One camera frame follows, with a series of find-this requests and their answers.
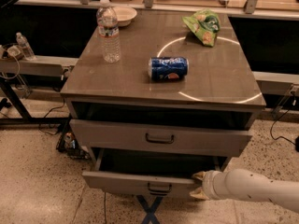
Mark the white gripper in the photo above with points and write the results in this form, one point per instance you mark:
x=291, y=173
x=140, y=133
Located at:
x=210, y=184

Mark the grey drawer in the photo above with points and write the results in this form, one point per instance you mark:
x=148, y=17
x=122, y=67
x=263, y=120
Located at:
x=157, y=138
x=149, y=173

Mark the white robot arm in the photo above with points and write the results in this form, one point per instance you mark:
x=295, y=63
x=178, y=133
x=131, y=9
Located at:
x=244, y=185

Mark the grey top drawer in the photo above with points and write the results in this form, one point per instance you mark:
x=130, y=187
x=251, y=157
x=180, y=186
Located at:
x=157, y=138

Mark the grey drawer cabinet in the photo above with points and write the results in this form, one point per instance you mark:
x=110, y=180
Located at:
x=219, y=91

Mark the blue tape cross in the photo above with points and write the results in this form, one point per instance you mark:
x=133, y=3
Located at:
x=149, y=209

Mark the blue Pepsi can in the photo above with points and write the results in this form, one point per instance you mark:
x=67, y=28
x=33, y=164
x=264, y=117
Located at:
x=168, y=68

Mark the green chip bag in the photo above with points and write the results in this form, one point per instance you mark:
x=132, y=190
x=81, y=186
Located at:
x=204, y=24

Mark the white bowl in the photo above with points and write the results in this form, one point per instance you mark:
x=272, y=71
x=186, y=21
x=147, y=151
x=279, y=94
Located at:
x=125, y=15

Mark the clear plastic water bottle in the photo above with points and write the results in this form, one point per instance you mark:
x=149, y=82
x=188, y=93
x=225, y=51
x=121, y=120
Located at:
x=108, y=31

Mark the grey side bench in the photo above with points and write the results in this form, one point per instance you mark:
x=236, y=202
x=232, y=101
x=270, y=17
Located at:
x=48, y=66

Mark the small water bottle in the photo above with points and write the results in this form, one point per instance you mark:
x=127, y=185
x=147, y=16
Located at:
x=25, y=47

